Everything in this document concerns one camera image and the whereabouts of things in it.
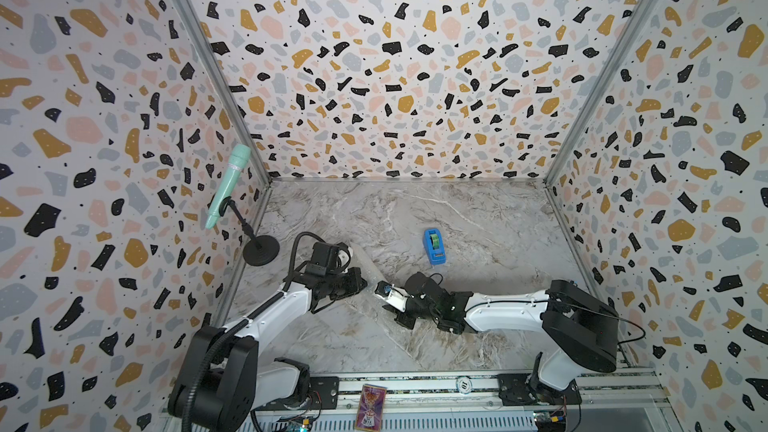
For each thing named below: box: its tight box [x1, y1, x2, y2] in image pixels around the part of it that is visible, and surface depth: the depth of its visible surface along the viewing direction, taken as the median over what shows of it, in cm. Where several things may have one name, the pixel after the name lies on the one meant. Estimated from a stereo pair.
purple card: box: [356, 383, 387, 432], surface depth 72 cm
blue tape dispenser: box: [423, 228, 447, 265], surface depth 101 cm
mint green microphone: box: [205, 144, 252, 230], surface depth 78 cm
